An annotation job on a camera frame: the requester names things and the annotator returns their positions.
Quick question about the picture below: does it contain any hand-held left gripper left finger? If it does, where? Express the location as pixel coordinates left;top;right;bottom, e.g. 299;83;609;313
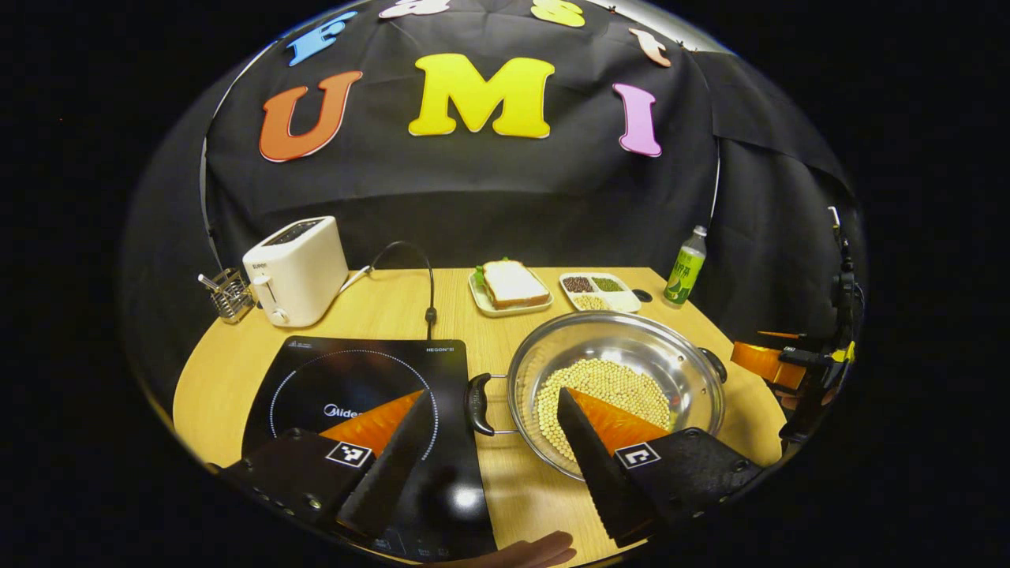
221;389;439;541

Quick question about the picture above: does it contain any wire mesh utensil holder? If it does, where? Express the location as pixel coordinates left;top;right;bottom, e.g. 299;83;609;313
197;267;255;324

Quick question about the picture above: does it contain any green drink bottle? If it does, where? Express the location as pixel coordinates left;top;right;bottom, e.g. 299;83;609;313
663;225;709;307

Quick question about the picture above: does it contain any black backdrop cloth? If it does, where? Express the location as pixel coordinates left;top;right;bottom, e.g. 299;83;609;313
118;0;869;411

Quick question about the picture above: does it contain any white toaster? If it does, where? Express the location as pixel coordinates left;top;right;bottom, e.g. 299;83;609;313
242;215;350;328

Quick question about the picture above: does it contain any black induction cooktop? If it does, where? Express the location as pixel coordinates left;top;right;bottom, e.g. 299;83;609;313
241;335;499;562

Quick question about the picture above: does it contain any pile of yellow soybeans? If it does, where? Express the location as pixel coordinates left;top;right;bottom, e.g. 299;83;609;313
537;358;671;462

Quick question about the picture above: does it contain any toast sandwich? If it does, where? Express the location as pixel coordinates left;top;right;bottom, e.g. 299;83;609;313
481;259;552;310

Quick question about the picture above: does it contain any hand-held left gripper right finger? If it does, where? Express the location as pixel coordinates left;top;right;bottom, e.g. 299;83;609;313
556;387;765;545

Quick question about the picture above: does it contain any steel pot with black handles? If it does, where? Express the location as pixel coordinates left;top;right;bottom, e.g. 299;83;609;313
466;310;728;482

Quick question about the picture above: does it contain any white divided dish of beans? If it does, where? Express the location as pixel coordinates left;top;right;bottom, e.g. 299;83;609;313
559;271;642;314

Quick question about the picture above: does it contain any pale sandwich plate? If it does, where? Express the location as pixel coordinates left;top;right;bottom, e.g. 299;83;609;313
468;267;555;318

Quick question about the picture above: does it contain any black cooktop power cable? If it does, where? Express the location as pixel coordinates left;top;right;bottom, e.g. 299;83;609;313
371;241;439;342

